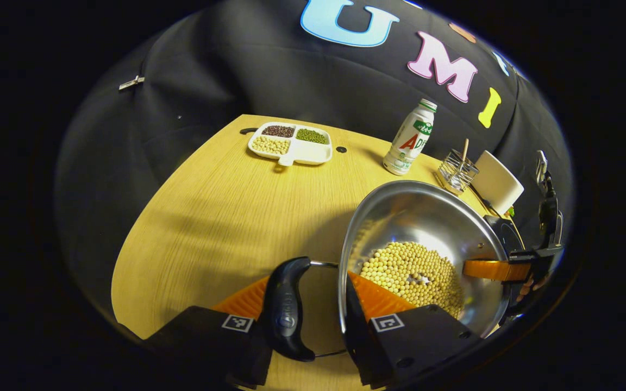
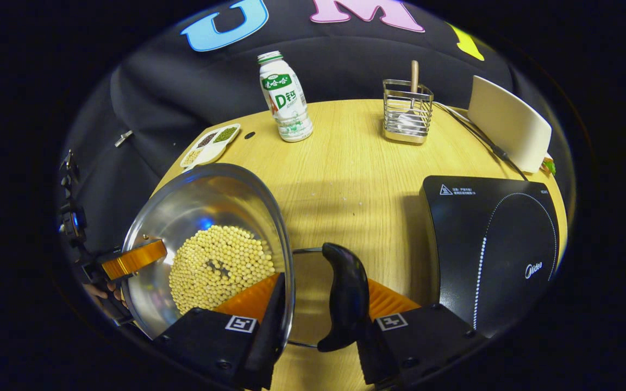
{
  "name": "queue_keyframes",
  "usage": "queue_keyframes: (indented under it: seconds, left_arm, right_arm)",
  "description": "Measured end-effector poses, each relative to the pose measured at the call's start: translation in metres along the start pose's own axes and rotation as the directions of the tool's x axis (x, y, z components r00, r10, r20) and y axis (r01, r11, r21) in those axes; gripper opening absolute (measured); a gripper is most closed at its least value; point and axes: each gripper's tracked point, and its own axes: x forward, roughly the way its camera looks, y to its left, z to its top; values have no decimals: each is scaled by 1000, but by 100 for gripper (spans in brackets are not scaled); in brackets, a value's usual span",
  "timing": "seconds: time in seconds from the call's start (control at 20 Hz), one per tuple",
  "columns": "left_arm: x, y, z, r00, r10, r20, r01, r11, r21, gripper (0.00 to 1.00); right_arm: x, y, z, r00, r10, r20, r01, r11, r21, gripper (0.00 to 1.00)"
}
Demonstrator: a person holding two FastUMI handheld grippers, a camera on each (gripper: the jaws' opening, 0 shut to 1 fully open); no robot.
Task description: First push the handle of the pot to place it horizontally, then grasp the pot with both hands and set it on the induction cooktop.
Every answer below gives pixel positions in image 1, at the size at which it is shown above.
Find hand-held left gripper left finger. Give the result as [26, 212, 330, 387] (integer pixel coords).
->
[145, 274, 276, 389]

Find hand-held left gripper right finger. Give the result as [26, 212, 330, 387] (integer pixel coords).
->
[343, 272, 479, 389]

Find black induction cooktop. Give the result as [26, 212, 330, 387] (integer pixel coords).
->
[484, 215, 525, 261]

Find pile of yellow soybeans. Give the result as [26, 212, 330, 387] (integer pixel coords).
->
[359, 241, 465, 320]

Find steel pot with black handles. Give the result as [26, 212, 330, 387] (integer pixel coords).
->
[263, 180, 525, 363]

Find white toaster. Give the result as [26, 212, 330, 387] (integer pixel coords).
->
[471, 150, 525, 216]

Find white milk bottle green label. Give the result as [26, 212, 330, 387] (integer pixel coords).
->
[383, 98, 438, 176]

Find white divided plate of beans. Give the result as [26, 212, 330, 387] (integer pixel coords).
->
[247, 122, 333, 167]

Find black toaster cable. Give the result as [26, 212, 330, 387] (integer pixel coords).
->
[471, 187, 502, 219]

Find wire utensil holder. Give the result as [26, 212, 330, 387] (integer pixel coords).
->
[437, 149, 479, 193]

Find wooden-handled spoon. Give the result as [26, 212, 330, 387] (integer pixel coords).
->
[457, 138, 470, 180]

